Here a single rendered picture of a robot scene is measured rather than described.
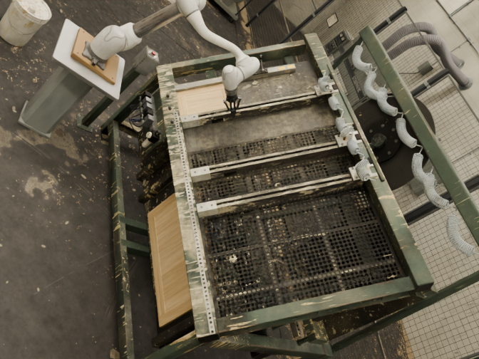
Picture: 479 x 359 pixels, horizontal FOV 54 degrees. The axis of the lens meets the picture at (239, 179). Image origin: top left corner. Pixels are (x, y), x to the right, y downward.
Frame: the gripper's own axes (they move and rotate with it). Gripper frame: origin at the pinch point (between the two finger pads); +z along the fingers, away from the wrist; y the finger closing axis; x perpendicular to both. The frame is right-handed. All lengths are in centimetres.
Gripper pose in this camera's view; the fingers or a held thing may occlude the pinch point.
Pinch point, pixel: (233, 112)
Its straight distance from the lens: 339.2
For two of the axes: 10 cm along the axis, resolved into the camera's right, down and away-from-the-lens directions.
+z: 0.6, 5.8, 8.1
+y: 9.8, -2.0, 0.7
